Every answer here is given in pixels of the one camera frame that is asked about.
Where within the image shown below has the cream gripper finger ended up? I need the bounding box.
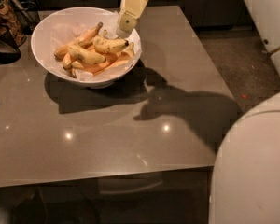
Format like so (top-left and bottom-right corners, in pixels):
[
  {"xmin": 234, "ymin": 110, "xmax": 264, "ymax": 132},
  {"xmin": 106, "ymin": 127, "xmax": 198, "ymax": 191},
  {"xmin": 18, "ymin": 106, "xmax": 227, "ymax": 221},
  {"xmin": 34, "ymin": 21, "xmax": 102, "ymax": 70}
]
[{"xmin": 116, "ymin": 0, "xmax": 148, "ymax": 38}]

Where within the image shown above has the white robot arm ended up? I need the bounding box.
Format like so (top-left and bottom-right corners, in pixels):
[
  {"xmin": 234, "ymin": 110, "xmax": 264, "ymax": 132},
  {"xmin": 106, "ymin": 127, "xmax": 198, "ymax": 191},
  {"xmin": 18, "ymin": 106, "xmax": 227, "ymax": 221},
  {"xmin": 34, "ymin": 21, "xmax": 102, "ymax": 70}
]
[{"xmin": 206, "ymin": 0, "xmax": 280, "ymax": 224}]

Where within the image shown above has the right end yellow banana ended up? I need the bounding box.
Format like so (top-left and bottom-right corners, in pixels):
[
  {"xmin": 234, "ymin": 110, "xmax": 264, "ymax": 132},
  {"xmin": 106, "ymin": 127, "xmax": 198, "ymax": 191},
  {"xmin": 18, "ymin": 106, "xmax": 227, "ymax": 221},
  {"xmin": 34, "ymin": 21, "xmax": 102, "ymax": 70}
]
[{"xmin": 104, "ymin": 42, "xmax": 135, "ymax": 71}]

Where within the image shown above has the white paper bowl liner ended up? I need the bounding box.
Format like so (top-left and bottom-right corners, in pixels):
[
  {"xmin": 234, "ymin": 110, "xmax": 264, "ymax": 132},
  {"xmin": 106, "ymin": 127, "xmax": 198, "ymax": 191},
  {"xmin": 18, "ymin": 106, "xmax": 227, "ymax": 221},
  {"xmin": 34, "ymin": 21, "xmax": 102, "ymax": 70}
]
[{"xmin": 50, "ymin": 9, "xmax": 141, "ymax": 85}]

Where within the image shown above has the white ceramic bowl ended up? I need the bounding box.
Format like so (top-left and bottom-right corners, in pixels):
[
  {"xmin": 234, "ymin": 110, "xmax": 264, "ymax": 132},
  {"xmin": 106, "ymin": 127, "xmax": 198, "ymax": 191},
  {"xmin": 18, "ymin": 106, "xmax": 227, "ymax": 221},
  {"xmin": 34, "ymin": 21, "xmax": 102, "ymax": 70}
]
[{"xmin": 31, "ymin": 7, "xmax": 142, "ymax": 89}]

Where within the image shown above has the orange bottom banana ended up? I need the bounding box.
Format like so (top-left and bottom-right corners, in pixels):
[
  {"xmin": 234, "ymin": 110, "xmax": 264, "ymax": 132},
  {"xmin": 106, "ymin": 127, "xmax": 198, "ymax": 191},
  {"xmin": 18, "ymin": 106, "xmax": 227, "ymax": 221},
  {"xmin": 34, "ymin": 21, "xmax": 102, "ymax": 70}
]
[{"xmin": 72, "ymin": 54, "xmax": 117, "ymax": 73}]

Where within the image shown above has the long upper yellow banana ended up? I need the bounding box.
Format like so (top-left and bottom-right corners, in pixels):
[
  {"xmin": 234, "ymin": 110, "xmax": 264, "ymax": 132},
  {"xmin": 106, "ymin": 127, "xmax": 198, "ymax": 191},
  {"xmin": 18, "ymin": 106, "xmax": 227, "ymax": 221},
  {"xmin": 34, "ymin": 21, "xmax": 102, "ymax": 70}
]
[{"xmin": 53, "ymin": 22, "xmax": 103, "ymax": 60}]

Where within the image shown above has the small left yellow banana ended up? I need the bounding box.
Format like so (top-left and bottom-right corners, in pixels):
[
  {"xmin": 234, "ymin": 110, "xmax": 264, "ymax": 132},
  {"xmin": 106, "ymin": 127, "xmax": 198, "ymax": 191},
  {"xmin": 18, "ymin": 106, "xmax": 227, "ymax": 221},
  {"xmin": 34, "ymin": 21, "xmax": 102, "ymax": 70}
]
[{"xmin": 62, "ymin": 53, "xmax": 72, "ymax": 69}]

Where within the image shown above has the patterned glass jar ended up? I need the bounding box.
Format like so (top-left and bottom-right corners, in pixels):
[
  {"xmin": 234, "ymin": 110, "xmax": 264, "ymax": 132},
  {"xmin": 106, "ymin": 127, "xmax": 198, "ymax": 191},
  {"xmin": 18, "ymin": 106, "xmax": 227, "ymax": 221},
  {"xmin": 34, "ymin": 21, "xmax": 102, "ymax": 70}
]
[{"xmin": 0, "ymin": 0, "xmax": 25, "ymax": 46}]

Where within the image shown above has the black kettle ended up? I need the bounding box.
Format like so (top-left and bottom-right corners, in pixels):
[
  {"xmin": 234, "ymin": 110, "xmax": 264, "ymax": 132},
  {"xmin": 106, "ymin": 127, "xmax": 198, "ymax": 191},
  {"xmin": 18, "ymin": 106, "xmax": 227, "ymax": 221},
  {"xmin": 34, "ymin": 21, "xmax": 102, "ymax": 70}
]
[{"xmin": 0, "ymin": 24, "xmax": 21, "ymax": 64}]

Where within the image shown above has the black wire rack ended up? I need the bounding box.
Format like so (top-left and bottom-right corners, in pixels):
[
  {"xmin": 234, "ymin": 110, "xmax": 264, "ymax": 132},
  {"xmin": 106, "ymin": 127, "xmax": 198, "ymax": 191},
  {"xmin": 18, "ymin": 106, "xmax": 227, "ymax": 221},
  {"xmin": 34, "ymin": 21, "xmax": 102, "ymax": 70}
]
[{"xmin": 11, "ymin": 0, "xmax": 40, "ymax": 35}]

